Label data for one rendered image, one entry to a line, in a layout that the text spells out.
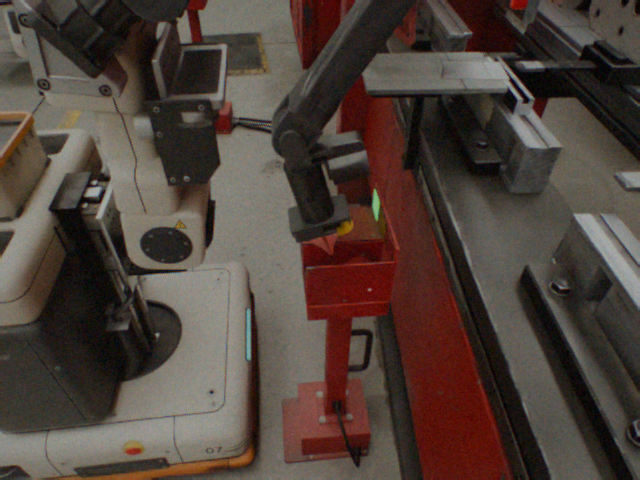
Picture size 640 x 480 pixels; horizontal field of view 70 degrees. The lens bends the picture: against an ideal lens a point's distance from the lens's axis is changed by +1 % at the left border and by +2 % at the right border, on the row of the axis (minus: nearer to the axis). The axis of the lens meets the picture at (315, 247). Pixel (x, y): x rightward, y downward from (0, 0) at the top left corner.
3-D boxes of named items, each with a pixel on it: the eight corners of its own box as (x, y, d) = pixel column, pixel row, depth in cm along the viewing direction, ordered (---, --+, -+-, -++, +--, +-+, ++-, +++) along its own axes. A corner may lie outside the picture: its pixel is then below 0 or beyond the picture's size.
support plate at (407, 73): (358, 58, 98) (358, 53, 98) (479, 56, 99) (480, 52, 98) (366, 95, 85) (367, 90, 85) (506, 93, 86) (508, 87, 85)
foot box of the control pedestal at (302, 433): (281, 399, 147) (279, 380, 138) (358, 393, 148) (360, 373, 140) (284, 463, 132) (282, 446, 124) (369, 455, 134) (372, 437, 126)
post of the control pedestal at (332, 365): (323, 398, 134) (326, 273, 97) (341, 397, 134) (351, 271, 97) (325, 416, 130) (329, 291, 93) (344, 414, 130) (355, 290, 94)
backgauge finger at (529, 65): (506, 63, 97) (513, 38, 94) (628, 61, 98) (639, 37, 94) (526, 87, 89) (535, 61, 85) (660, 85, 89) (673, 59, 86)
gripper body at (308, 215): (352, 225, 74) (343, 190, 69) (293, 240, 75) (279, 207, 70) (346, 200, 79) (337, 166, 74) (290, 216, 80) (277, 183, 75)
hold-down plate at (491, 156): (436, 103, 108) (438, 91, 106) (459, 103, 108) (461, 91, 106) (470, 175, 86) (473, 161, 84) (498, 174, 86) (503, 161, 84)
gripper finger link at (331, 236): (346, 262, 80) (334, 224, 73) (307, 272, 80) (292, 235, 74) (340, 236, 85) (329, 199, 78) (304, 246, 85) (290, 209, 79)
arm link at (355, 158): (276, 110, 68) (275, 135, 61) (350, 88, 67) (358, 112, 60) (298, 176, 76) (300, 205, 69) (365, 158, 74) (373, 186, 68)
